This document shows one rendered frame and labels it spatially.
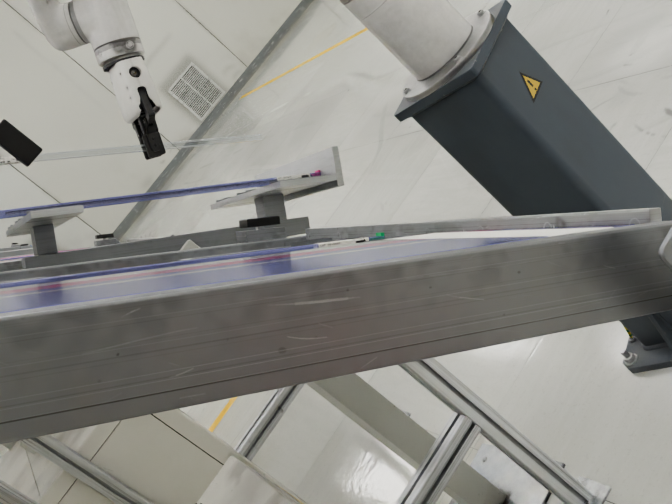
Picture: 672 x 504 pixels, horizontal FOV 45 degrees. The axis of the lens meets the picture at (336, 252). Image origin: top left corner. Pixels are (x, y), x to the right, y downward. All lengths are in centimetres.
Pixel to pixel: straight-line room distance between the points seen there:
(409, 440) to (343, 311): 110
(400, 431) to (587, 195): 54
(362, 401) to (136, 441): 65
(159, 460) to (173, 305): 155
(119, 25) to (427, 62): 54
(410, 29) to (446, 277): 84
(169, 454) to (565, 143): 114
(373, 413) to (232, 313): 108
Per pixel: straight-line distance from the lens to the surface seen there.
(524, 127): 133
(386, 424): 153
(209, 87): 901
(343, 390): 148
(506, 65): 135
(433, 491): 138
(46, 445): 190
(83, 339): 43
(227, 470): 119
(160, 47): 897
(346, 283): 47
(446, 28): 133
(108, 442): 195
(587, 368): 179
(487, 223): 79
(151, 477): 199
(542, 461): 149
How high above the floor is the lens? 107
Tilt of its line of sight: 19 degrees down
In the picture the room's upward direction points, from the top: 49 degrees counter-clockwise
